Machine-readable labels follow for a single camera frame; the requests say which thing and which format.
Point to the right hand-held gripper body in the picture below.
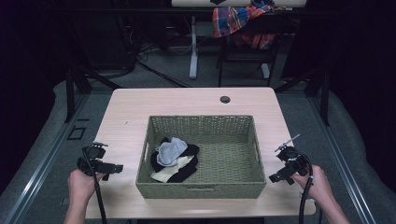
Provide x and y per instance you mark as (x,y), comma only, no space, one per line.
(291,157)

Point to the black metal stand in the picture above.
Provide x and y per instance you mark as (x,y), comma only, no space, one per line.
(70,96)
(325,99)

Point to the black chair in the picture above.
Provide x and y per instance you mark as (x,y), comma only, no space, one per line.
(249,56)

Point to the metal floor rail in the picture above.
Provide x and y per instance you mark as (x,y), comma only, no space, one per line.
(345,174)
(40,174)

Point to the person's right hand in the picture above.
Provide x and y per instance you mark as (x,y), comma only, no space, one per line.
(316,186)

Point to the green woven basket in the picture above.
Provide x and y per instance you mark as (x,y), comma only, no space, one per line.
(230,158)

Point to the grey sock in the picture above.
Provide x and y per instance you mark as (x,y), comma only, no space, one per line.
(170,152)

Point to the person's left hand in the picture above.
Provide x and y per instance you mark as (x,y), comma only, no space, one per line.
(81,186)

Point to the plaid cloth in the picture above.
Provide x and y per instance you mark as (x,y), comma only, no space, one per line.
(233,19)

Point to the white desk leg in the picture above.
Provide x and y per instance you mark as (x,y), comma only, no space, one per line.
(193,53)
(265,71)

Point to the cream sock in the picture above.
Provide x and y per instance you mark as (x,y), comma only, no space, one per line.
(166,173)

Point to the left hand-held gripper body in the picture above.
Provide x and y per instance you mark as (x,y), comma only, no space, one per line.
(93,159)

